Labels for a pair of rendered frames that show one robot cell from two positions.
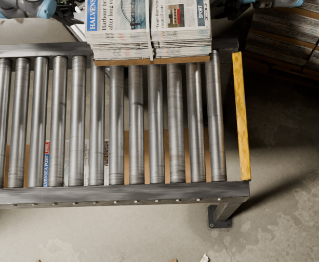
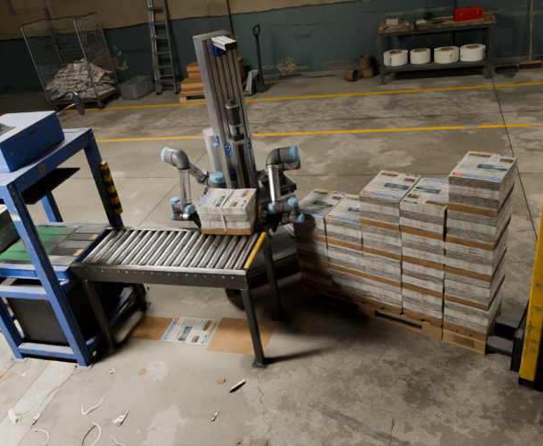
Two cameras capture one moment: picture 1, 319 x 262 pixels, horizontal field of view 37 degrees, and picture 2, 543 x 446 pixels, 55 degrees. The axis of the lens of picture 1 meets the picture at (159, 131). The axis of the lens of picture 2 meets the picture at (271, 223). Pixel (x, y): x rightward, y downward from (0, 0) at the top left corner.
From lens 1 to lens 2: 2.65 m
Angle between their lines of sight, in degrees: 44
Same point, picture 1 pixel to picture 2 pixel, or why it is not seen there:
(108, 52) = (207, 223)
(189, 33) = (237, 210)
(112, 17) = (209, 203)
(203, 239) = (246, 372)
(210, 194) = (227, 272)
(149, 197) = (201, 272)
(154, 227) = (218, 362)
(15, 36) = not seen: hidden behind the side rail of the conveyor
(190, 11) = (240, 203)
